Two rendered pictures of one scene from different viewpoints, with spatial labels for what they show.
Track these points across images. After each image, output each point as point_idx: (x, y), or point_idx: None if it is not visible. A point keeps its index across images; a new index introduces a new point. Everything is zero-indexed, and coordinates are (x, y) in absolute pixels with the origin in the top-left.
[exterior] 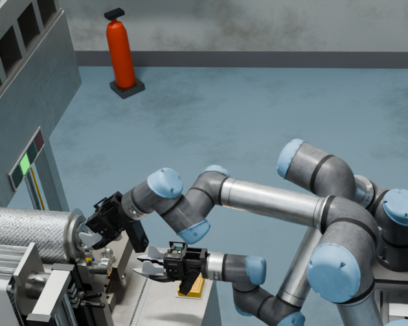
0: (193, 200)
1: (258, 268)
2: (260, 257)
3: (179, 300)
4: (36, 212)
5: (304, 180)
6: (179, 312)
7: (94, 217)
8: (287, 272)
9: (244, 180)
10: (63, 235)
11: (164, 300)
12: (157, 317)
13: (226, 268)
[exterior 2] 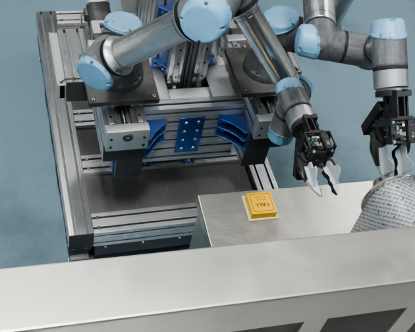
0: (363, 34)
1: (298, 79)
2: (286, 79)
3: (280, 214)
4: None
5: (238, 5)
6: (294, 209)
7: None
8: (283, 66)
9: (315, 4)
10: None
11: (286, 226)
12: (310, 226)
13: (309, 103)
